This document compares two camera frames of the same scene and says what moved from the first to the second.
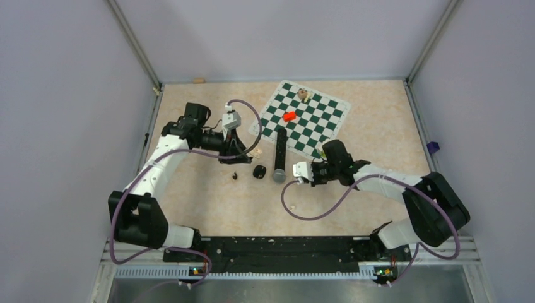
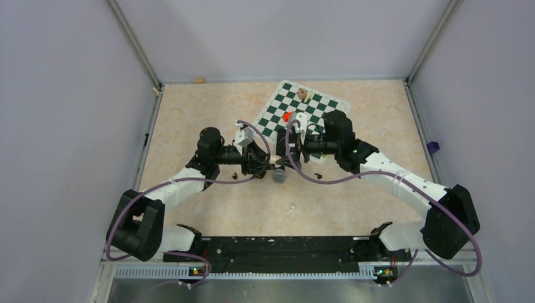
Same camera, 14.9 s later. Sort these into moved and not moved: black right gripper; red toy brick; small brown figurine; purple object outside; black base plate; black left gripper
Moved: black right gripper; black left gripper
Not moved: red toy brick; small brown figurine; black base plate; purple object outside
